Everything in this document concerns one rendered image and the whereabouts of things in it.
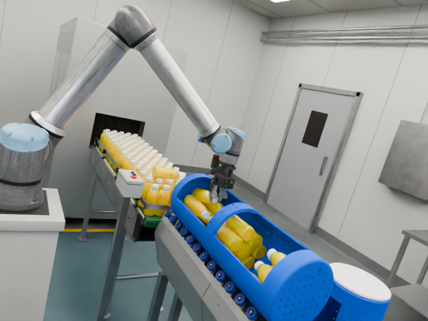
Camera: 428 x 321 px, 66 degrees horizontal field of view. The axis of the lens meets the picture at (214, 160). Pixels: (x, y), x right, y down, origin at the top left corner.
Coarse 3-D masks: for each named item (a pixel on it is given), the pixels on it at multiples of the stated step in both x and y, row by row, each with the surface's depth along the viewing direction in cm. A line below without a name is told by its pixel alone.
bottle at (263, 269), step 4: (260, 264) 121; (264, 264) 120; (260, 268) 119; (264, 268) 118; (268, 268) 117; (260, 272) 118; (264, 272) 116; (268, 272) 116; (260, 276) 117; (264, 276) 115; (260, 280) 118
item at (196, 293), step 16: (160, 224) 186; (160, 240) 180; (176, 240) 168; (160, 256) 187; (176, 256) 163; (176, 272) 164; (192, 272) 149; (176, 288) 170; (192, 288) 146; (208, 288) 137; (224, 288) 133; (192, 304) 151; (208, 304) 133; (224, 304) 127; (208, 320) 135; (224, 320) 124; (256, 320) 119
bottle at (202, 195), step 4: (196, 188) 178; (192, 192) 176; (196, 192) 173; (200, 192) 170; (204, 192) 168; (208, 192) 166; (196, 196) 173; (200, 196) 169; (204, 196) 166; (208, 196) 165; (200, 200) 170; (204, 200) 166; (208, 200) 165
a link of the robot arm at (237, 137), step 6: (228, 132) 151; (234, 132) 151; (240, 132) 151; (234, 138) 151; (240, 138) 152; (234, 144) 152; (240, 144) 153; (228, 150) 153; (234, 150) 153; (240, 150) 155; (234, 156) 154
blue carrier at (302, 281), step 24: (192, 216) 153; (216, 216) 140; (240, 216) 167; (216, 240) 134; (264, 240) 150; (288, 240) 134; (240, 264) 119; (288, 264) 106; (312, 264) 107; (240, 288) 121; (264, 288) 107; (288, 288) 105; (312, 288) 111; (264, 312) 107; (288, 312) 108; (312, 312) 115
